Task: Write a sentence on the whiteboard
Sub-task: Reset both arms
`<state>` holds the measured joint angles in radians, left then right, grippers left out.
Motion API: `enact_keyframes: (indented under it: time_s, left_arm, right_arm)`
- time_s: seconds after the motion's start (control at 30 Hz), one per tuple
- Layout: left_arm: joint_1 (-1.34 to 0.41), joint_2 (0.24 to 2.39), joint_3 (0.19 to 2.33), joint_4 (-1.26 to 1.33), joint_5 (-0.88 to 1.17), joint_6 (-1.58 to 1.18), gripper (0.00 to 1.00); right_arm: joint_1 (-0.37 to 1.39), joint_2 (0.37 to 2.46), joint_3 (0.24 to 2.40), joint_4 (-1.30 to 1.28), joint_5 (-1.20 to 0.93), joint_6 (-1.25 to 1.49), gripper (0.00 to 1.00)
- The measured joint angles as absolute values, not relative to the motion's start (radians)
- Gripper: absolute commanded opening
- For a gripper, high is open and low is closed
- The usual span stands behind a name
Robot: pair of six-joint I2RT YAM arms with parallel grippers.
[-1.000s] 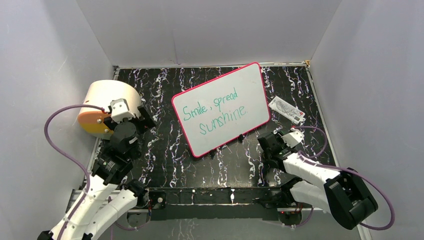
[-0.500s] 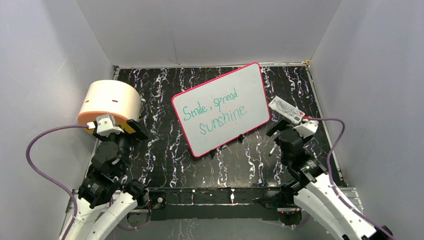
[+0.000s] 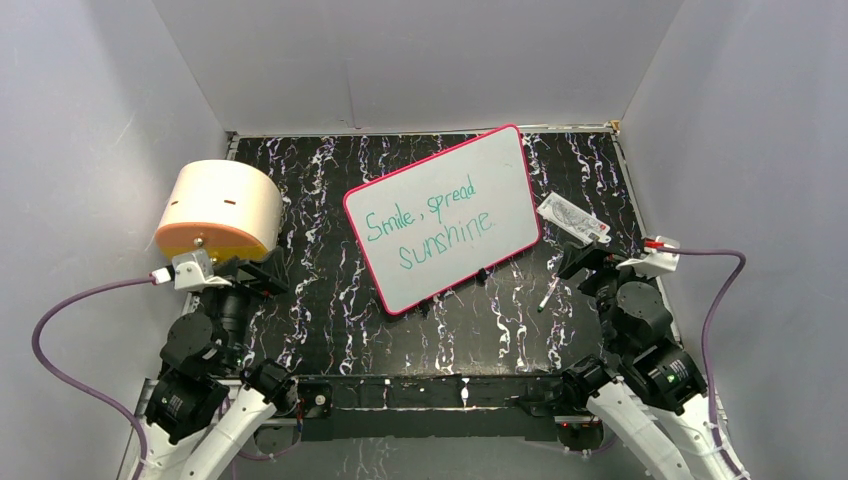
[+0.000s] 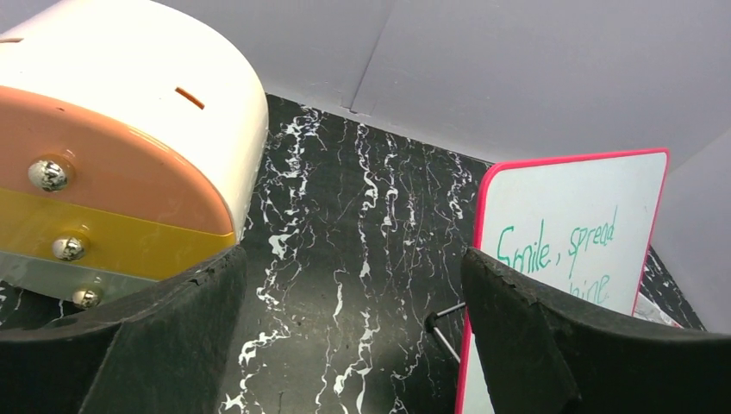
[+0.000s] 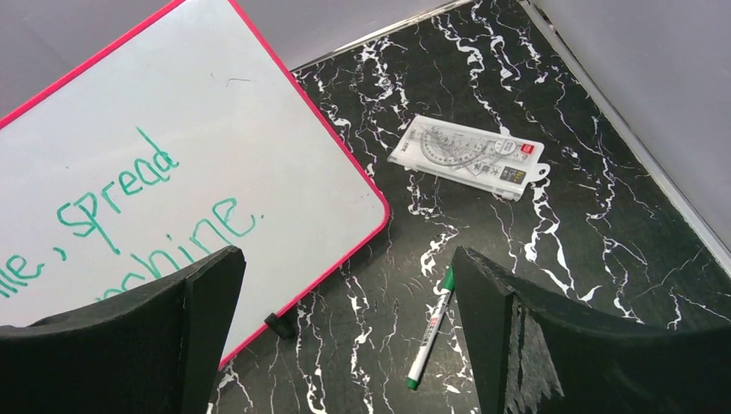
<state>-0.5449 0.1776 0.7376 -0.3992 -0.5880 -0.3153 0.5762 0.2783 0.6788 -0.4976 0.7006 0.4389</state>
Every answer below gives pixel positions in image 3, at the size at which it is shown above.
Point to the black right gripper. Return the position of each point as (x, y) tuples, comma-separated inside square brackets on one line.
[(573, 259)]

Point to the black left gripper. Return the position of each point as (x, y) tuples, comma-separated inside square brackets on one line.
[(271, 271)]

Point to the green white marker pen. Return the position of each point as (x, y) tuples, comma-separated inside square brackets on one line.
[(548, 294)]

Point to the pink framed whiteboard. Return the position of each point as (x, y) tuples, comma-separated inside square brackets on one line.
[(431, 225)]

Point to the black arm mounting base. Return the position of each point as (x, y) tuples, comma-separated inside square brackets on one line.
[(531, 407)]

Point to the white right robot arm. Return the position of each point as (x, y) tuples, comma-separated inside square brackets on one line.
[(656, 400)]

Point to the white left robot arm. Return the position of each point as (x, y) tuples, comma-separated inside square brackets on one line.
[(206, 403)]

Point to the black whiteboard clip right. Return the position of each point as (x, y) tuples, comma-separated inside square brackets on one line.
[(481, 276)]

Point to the black whiteboard clip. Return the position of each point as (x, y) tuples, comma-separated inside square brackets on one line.
[(424, 308), (481, 276)]

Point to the black whiteboard clip left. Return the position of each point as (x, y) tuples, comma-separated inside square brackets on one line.
[(424, 308)]

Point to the white printed plastic package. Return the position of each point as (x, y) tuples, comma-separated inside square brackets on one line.
[(574, 220)]

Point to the beige cylindrical drum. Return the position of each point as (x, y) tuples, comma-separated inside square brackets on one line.
[(227, 208)]

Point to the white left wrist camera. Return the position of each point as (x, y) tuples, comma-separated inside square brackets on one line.
[(192, 272)]

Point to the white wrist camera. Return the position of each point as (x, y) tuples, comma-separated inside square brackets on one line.
[(192, 272), (660, 257)]

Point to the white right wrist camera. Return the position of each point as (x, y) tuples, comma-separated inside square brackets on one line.
[(660, 257)]

